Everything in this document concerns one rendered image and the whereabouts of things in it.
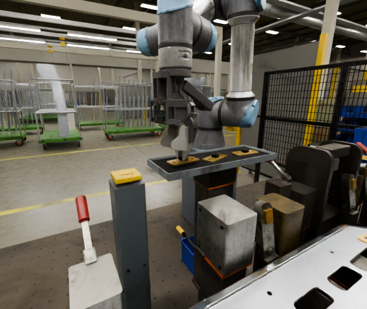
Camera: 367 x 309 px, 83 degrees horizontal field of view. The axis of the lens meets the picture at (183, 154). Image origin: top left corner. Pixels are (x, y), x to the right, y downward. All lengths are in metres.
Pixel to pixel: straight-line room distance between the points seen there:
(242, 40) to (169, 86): 0.48
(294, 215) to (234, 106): 0.50
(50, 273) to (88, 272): 0.61
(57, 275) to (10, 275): 0.18
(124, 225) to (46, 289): 0.50
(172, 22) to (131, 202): 0.39
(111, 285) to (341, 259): 0.46
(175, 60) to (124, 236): 0.41
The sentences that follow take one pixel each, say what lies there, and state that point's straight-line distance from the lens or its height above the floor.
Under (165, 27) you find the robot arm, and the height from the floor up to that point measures 1.47.
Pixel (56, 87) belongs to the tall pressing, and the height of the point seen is 1.58.
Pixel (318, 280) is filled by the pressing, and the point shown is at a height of 1.00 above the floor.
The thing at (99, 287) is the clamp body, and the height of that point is 1.06.
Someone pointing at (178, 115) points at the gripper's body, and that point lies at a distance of 0.47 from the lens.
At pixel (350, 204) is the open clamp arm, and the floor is 1.02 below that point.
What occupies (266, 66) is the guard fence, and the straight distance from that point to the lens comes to 3.44.
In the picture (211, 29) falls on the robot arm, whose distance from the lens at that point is 0.60.
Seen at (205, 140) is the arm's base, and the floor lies 1.14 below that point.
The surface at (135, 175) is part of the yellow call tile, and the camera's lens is 0.49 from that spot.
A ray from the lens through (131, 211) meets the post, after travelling 0.51.
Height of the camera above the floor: 1.33
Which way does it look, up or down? 15 degrees down
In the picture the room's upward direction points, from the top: straight up
